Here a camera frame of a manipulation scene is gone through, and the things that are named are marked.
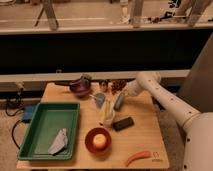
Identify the purple toy pan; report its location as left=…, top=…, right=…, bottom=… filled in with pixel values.
left=56, top=78, right=91, bottom=97

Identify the black rectangular block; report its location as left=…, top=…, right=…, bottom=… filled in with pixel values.
left=112, top=117, right=134, bottom=131

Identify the blue-grey small scoop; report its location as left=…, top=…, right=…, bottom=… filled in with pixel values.
left=90, top=93, right=105, bottom=108

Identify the grey folded cloth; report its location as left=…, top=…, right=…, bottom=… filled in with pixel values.
left=48, top=128, right=68, bottom=155

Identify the orange toy carrot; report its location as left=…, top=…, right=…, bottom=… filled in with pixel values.
left=125, top=151, right=151, bottom=167

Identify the green plastic tray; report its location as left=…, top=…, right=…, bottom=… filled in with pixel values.
left=18, top=102, right=80, bottom=161

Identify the brown pine cone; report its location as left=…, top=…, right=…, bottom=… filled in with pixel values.
left=111, top=80, right=126, bottom=94

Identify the red-brown round plate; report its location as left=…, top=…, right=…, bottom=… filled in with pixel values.
left=85, top=127, right=111, bottom=155

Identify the yellow round fruit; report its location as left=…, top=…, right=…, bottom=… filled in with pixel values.
left=93, top=134, right=107, bottom=149

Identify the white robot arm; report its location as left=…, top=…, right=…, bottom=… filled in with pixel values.
left=124, top=71, right=213, bottom=171

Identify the black cable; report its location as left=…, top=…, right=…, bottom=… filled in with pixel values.
left=4, top=88, right=25, bottom=150

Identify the blue box on floor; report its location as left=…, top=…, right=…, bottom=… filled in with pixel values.
left=22, top=105, right=36, bottom=123

